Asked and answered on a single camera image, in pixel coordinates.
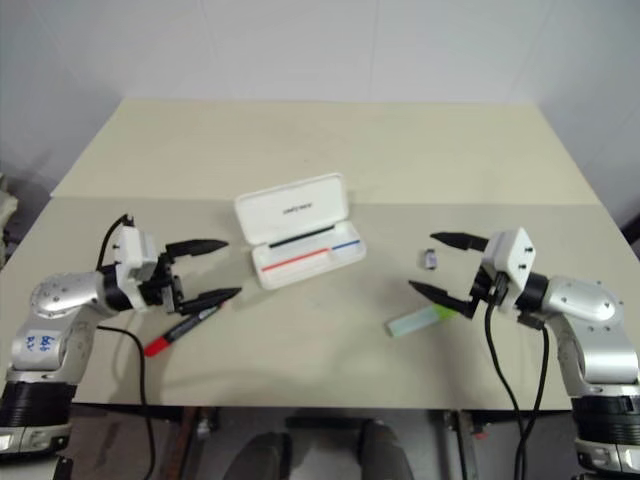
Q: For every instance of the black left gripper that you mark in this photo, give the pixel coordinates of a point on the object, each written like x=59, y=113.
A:
x=162, y=287

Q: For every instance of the black marker with red cap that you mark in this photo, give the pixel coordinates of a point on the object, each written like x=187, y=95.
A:
x=180, y=331

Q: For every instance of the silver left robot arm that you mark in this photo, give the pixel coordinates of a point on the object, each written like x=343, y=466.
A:
x=60, y=295

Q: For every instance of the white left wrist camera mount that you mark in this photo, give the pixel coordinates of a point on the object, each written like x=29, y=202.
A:
x=131, y=250

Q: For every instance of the whitish crumpled background object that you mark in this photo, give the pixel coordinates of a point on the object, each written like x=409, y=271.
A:
x=6, y=210

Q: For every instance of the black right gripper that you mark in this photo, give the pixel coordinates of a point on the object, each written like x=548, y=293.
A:
x=485, y=290

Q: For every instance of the green highlighter pen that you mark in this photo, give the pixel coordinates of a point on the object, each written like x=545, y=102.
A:
x=415, y=322

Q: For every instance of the metal table leg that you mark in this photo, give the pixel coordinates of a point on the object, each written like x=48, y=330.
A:
x=457, y=440
x=202, y=425

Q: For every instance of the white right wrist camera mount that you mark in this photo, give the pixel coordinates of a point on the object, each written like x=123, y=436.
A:
x=510, y=252

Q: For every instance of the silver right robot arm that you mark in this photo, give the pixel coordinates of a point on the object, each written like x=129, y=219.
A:
x=585, y=305

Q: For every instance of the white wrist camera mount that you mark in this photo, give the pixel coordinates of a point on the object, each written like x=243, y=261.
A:
x=510, y=252
x=131, y=250

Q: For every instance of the white open pencil case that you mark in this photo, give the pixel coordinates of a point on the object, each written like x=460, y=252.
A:
x=290, y=210

